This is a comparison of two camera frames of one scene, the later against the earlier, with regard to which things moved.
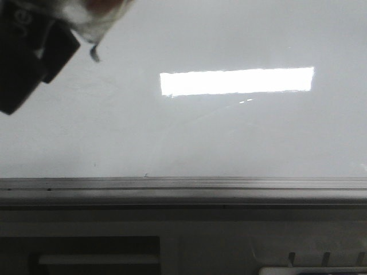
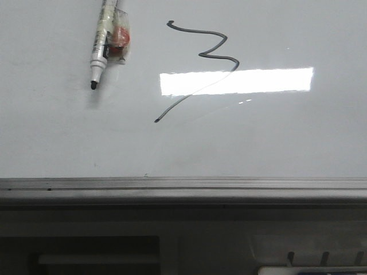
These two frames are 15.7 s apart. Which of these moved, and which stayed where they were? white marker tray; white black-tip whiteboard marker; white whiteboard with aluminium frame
Moved: white black-tip whiteboard marker
Stayed: white marker tray; white whiteboard with aluminium frame
